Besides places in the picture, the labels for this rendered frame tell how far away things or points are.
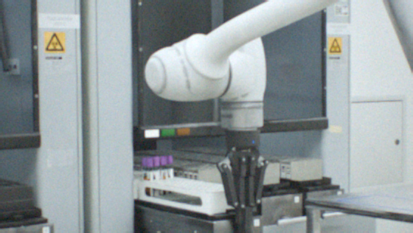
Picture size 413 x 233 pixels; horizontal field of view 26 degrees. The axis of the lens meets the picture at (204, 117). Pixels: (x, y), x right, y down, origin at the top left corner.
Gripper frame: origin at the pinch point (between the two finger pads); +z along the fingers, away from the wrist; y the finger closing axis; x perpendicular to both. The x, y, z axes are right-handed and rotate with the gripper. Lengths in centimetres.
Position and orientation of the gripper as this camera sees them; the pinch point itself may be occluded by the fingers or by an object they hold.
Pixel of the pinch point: (244, 223)
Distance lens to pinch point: 194.0
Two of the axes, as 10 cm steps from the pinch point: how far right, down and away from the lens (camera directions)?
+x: 5.9, 0.2, -8.1
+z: 0.2, 10.0, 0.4
